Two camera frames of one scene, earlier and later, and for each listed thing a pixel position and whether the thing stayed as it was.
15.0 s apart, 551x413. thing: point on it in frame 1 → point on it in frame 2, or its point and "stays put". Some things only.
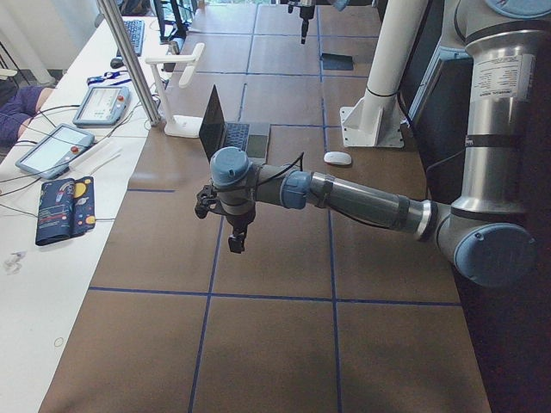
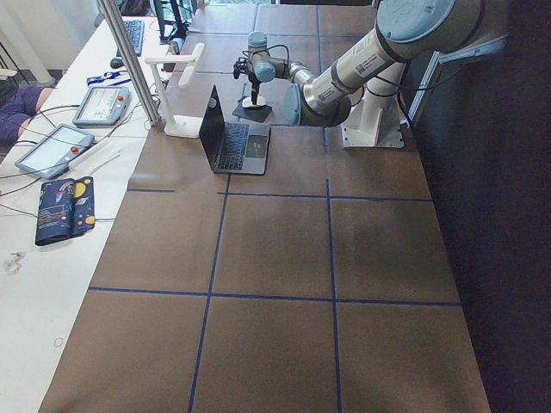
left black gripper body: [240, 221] → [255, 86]
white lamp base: [180, 126] stays put
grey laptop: [215, 133] stays put
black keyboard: [135, 29] stays put
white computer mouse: [337, 157] → [247, 101]
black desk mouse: [116, 63] stays put
